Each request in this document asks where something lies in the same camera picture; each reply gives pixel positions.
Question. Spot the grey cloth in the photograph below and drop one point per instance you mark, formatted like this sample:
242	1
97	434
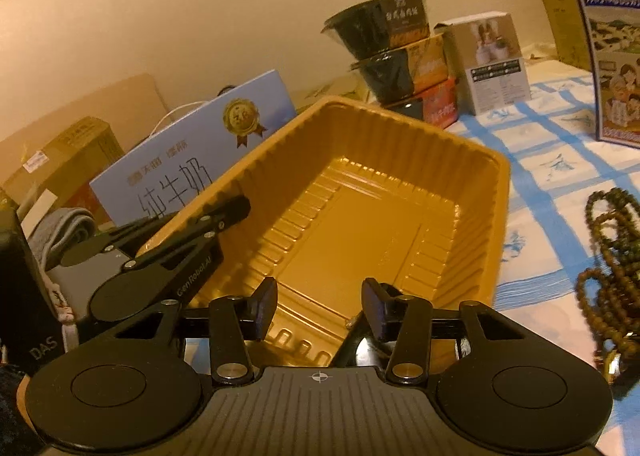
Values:
65	231

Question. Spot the light blue milk carton box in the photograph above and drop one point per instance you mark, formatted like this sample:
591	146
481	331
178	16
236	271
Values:
200	136

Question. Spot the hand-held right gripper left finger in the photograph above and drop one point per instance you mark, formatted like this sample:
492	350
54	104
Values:
264	308

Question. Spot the blue checkered tablecloth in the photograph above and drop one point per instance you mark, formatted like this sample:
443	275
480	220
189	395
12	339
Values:
540	216

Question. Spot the black orange instant noodle bowl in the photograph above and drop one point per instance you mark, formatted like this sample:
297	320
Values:
395	71

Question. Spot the open brown cardboard box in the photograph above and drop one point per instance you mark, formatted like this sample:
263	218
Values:
555	1

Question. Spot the small white product box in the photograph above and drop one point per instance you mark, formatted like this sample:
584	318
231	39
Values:
495	66

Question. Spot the dark blue milk carton box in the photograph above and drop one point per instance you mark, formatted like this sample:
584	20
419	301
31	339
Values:
615	36

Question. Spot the taped brown cardboard box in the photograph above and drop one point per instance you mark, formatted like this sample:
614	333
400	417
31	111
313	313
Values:
65	161

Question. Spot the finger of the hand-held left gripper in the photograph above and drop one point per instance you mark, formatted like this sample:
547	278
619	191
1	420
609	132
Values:
195	261
200	218

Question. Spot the red instant noodle bowl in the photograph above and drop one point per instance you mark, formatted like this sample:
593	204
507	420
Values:
435	106

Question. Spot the golden plastic tray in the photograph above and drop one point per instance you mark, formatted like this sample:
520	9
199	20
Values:
360	216

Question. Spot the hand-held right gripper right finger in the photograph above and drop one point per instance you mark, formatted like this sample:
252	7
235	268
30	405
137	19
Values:
374	308

